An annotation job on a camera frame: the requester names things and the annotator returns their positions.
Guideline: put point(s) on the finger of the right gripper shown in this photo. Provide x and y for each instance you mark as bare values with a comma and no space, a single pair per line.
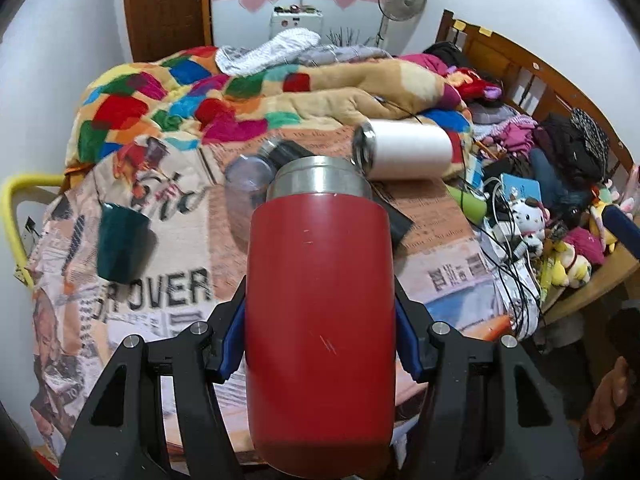
624,229

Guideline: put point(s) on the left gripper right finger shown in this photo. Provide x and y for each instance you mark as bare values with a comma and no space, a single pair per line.
488,413

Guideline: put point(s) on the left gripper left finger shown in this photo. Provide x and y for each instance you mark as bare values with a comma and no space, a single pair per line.
120,432

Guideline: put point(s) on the red thermos bottle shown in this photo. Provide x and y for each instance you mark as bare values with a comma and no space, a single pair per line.
320,335

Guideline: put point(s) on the dark green cup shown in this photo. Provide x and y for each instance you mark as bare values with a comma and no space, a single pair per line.
122,243

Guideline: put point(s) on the clear plastic cup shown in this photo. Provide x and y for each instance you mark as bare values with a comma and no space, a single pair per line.
246,182

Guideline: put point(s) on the right hand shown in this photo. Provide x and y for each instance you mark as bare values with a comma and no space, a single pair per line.
610,395

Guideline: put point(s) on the yellow plush toy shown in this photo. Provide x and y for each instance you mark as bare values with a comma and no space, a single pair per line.
564,267

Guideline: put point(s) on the white cow plush toy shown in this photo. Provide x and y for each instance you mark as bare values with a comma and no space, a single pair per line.
529,218

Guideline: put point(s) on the blue booklet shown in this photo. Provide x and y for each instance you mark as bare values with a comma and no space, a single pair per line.
518,188

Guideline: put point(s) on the green cylindrical bottle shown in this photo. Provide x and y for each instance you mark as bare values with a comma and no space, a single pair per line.
473,208

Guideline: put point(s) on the wooden bed headboard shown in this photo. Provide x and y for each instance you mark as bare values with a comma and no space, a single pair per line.
530,85

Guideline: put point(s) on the newspaper print tablecloth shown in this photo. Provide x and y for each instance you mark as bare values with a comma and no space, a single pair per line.
194,263

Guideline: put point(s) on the pink red clothes pile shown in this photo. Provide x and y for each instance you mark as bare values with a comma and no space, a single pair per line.
471,87

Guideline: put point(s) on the white thermos bottle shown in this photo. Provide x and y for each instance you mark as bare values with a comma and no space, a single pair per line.
385,150

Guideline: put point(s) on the black thermos bottle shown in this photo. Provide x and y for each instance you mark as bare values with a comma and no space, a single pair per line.
300,171

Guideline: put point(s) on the white standing fan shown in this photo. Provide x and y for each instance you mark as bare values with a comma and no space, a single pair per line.
397,11

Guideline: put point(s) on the colourful patchwork blanket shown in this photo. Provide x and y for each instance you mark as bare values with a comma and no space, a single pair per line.
187,100

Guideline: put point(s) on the grey white crumpled clothes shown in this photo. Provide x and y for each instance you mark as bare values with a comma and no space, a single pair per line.
297,46

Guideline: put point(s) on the white small cabinet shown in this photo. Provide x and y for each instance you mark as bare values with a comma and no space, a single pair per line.
289,17

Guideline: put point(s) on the brown wooden door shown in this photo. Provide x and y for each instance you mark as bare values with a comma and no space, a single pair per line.
158,28

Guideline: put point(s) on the yellow padded rail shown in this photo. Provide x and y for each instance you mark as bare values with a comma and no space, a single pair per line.
21,197

